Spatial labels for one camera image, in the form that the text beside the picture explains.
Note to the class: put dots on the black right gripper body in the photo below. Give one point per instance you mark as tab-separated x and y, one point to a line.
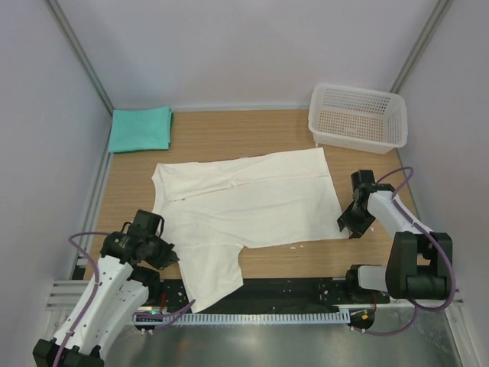
356	219

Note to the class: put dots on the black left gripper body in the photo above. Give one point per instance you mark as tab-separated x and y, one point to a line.
160	251

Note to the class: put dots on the white printed t-shirt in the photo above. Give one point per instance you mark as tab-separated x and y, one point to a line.
214	210

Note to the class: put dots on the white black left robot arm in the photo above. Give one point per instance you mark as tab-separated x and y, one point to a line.
125	277

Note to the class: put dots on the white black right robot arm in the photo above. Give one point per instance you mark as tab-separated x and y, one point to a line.
419	268

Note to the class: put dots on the left base electronics board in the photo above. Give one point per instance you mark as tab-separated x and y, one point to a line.
146	321

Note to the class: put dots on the base electronics board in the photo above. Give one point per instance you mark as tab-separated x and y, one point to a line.
146	321
361	319

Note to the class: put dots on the white perforated plastic basket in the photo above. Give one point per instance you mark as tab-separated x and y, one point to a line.
355	118

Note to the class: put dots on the right base electronics board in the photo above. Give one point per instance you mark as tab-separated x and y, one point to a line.
361	319

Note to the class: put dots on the folded teal t-shirt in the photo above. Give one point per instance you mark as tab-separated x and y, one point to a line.
140	130

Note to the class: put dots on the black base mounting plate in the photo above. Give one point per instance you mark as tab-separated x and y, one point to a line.
328	291

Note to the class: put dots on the aluminium frame rail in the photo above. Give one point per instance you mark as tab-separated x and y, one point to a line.
64	295

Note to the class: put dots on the white slotted cable duct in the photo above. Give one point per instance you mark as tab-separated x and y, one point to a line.
201	319

